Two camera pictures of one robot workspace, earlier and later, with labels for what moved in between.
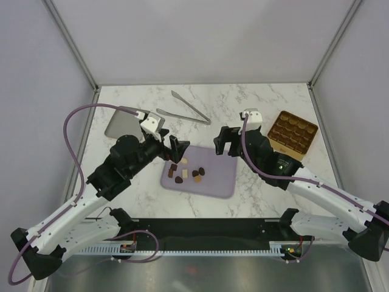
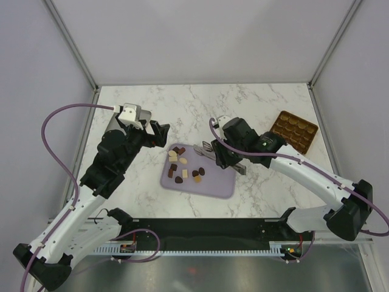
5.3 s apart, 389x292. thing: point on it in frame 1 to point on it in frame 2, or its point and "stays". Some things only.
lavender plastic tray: x=200 y=170 stays
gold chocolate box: x=291 y=135 stays
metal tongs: x=185 y=118 to x=205 y=149
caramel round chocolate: x=197 y=179 stays
